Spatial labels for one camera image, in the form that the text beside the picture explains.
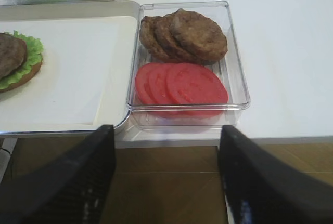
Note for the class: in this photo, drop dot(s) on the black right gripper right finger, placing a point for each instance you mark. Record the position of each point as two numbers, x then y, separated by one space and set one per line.
259 188

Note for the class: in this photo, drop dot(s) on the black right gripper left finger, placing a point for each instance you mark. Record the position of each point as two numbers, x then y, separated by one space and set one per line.
70 189

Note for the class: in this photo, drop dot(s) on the green lettuce leaf on bun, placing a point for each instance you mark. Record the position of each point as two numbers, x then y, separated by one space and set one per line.
33 44

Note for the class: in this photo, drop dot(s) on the white parchment paper sheet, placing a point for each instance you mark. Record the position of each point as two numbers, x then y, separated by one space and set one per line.
75 73

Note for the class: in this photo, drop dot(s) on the bottom bun half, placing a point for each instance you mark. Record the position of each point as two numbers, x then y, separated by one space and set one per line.
24 73

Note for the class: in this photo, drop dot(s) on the front red tomato slice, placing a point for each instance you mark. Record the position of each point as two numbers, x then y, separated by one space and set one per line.
188 83

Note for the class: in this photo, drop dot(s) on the red tomato slice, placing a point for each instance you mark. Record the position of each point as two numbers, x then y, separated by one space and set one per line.
188 83
142 84
157 84

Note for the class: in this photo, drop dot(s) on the rear red tomato slice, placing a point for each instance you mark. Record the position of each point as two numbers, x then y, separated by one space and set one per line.
142 84

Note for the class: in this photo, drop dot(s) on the middle red tomato slice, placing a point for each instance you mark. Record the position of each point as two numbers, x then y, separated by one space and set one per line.
157 84

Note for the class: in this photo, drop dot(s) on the clear patty and tomato container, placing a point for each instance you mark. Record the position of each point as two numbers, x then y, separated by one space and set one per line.
229 70

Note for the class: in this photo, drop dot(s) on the burger patty on bun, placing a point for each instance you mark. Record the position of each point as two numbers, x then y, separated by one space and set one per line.
13 53

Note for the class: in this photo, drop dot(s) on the front brown burger patty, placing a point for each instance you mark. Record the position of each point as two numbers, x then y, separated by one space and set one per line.
199 35

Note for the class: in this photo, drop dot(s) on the brown burger patty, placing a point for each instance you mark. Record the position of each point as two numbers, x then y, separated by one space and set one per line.
199 35
148 39
169 43

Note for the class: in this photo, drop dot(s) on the rear brown burger patty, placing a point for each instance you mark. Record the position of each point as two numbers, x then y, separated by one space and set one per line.
148 39

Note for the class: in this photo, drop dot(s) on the middle brown burger patty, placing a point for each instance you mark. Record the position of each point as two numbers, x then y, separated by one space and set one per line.
169 43

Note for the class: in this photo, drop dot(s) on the white metal tray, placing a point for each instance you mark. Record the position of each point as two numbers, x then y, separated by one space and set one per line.
112 60

